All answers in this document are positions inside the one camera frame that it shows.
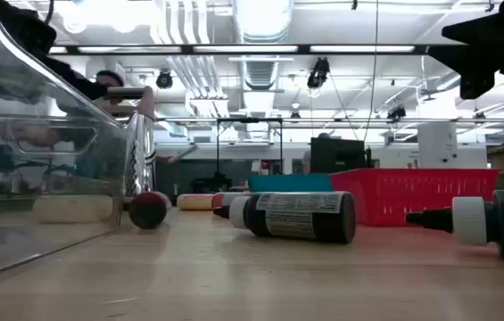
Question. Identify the clear plastic bin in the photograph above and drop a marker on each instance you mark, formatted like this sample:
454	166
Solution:
55	178

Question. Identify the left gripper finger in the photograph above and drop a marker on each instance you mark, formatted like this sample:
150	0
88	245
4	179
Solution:
33	22

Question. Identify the pink food colouring bottle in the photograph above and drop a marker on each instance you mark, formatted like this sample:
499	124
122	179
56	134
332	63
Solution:
149	210
233	198

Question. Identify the black monitor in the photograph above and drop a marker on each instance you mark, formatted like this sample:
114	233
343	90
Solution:
336	156

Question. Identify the black ceiling fixture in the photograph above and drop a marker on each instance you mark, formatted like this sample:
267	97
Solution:
396	113

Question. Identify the silver ventilation duct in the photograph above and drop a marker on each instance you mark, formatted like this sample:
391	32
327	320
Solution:
262	22

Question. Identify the black ceiling camera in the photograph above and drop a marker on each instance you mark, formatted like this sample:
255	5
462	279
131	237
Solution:
318	73

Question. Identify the black round ceiling spotlight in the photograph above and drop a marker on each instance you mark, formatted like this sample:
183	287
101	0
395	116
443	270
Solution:
164	79

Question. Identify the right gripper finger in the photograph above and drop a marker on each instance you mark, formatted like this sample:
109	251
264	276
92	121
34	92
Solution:
474	67
474	32

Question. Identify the black metal stand frame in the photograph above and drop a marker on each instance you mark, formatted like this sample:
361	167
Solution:
249	120

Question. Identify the teal plastic bin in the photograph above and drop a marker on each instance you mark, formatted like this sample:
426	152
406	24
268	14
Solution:
287	183

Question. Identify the black overhead light bar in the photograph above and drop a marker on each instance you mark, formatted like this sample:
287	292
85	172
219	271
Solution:
305	49

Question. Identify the pink frosted toy donut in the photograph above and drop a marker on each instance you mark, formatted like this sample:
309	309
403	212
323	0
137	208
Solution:
193	203

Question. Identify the black background robot arm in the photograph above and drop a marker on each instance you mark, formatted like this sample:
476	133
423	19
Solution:
211	183

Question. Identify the red plastic basket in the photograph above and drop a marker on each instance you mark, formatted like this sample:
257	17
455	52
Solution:
412	196

